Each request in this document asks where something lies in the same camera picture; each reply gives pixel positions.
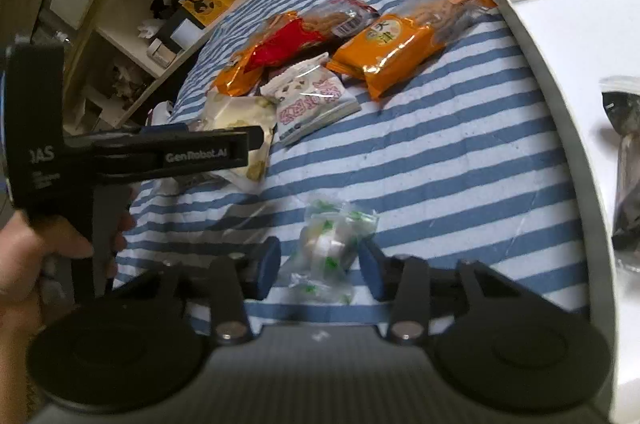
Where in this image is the clear cookie packet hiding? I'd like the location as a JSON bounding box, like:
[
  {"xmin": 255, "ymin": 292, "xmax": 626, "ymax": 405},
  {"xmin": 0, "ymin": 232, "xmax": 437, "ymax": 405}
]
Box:
[{"xmin": 300, "ymin": 0, "xmax": 379, "ymax": 41}]

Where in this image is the person's left hand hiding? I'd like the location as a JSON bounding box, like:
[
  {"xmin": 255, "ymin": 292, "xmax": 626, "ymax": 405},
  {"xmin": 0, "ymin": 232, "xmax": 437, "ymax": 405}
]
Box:
[{"xmin": 0, "ymin": 187, "xmax": 138, "ymax": 355}]

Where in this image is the cream wooden shelf unit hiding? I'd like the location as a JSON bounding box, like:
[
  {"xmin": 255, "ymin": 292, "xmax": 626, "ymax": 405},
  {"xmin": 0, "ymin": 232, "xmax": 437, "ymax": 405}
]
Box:
[{"xmin": 62, "ymin": 0, "xmax": 311, "ymax": 132}]

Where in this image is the small black box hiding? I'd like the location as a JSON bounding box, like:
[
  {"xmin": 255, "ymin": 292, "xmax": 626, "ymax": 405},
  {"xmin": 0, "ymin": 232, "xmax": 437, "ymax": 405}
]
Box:
[{"xmin": 154, "ymin": 11, "xmax": 212, "ymax": 55}]

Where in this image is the clear candy packet green print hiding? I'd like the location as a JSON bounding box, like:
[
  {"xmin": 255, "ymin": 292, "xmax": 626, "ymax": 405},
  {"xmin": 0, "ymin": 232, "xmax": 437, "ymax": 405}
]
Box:
[{"xmin": 277, "ymin": 198, "xmax": 380, "ymax": 306}]

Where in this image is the dark snack packet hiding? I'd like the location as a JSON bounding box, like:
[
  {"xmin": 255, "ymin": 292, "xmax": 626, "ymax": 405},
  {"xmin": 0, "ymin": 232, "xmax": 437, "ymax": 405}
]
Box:
[{"xmin": 599, "ymin": 75, "xmax": 640, "ymax": 272}]

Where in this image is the large orange snack packet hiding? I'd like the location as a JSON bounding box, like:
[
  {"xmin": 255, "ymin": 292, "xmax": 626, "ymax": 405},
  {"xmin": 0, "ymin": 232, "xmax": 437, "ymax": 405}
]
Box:
[{"xmin": 324, "ymin": 13, "xmax": 447, "ymax": 101}]

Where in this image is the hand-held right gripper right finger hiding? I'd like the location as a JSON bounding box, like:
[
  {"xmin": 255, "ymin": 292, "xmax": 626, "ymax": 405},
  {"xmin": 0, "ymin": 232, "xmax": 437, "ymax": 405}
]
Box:
[{"xmin": 357, "ymin": 238, "xmax": 537, "ymax": 346}]

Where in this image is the red and orange snack packet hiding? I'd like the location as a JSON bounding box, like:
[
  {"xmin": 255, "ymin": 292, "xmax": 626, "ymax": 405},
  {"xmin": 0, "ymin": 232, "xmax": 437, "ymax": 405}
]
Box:
[{"xmin": 212, "ymin": 11, "xmax": 328, "ymax": 98}]

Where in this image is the white cardboard box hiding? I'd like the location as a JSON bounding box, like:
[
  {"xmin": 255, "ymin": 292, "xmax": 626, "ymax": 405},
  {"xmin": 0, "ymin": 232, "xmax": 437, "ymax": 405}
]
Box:
[{"xmin": 479, "ymin": 0, "xmax": 640, "ymax": 424}]

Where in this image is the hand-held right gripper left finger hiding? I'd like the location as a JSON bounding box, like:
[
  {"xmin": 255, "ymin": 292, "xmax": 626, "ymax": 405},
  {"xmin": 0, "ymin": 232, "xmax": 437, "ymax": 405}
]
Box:
[{"xmin": 114, "ymin": 237, "xmax": 282, "ymax": 346}]

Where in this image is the clear biscuit packet orange label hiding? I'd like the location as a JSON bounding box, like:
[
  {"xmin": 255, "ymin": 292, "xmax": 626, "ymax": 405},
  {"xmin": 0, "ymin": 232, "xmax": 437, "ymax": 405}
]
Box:
[{"xmin": 400, "ymin": 0, "xmax": 498, "ymax": 50}]

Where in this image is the blue striped blanket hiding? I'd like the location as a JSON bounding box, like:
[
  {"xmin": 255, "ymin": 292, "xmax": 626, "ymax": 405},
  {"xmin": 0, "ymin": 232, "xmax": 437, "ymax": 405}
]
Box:
[{"xmin": 111, "ymin": 0, "xmax": 640, "ymax": 340}]

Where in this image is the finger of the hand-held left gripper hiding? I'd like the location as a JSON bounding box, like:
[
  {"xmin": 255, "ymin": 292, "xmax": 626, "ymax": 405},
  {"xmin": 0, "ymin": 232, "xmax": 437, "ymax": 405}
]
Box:
[{"xmin": 97, "ymin": 125, "xmax": 267, "ymax": 186}]

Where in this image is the white and pink snack packet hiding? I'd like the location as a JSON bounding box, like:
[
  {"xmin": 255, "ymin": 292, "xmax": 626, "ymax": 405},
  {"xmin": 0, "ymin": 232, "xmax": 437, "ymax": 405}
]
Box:
[{"xmin": 259, "ymin": 53, "xmax": 362, "ymax": 148}]

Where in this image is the pale yellow snack packet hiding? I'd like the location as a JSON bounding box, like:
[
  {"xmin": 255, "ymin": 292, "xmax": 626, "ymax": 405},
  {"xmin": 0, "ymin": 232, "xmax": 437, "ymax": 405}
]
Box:
[{"xmin": 197, "ymin": 90, "xmax": 277, "ymax": 187}]

